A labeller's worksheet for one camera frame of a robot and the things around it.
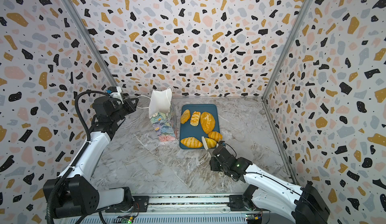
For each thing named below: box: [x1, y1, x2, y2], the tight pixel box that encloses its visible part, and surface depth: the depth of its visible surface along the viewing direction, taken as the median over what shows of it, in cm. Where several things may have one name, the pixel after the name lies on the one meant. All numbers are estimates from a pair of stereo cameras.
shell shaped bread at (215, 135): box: [208, 131, 223, 143], surface depth 97 cm
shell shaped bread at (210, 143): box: [204, 137, 217, 149], surface depth 91 cm
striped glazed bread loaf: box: [189, 110, 202, 127], surface depth 105 cm
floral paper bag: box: [148, 87, 178, 143], surface depth 90 cm
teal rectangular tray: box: [179, 103, 220, 151], surface depth 104 cm
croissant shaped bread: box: [180, 136, 204, 149], surface depth 94 cm
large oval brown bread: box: [200, 111, 216, 135], surface depth 102 cm
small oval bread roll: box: [180, 109, 191, 125], surface depth 108 cm
